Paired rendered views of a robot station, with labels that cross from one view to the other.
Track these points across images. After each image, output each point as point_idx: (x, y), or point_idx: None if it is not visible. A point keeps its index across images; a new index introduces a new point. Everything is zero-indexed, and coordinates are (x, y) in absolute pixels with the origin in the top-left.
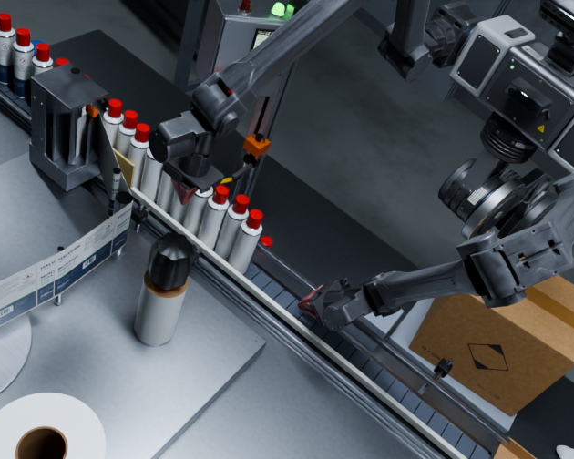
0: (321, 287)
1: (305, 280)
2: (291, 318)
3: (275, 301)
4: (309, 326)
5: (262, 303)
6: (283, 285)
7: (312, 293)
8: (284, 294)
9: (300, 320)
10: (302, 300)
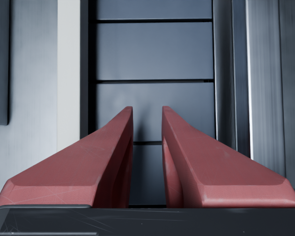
0: (230, 212)
1: (256, 38)
2: (62, 133)
3: (136, 33)
4: (149, 197)
5: (90, 4)
6: (227, 7)
7: (176, 146)
8: (193, 36)
9: (144, 153)
10: (118, 122)
